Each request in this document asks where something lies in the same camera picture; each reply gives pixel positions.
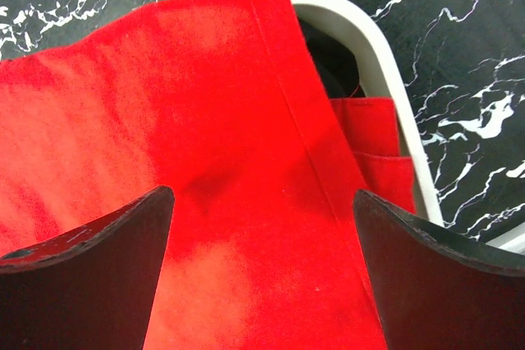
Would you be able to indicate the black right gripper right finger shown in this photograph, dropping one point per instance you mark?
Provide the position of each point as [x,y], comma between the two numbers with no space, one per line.
[435,289]

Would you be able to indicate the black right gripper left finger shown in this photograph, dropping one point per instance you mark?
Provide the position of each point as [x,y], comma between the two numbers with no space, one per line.
[92,287]

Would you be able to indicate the red garment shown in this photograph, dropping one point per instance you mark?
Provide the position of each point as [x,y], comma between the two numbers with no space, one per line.
[220,101]

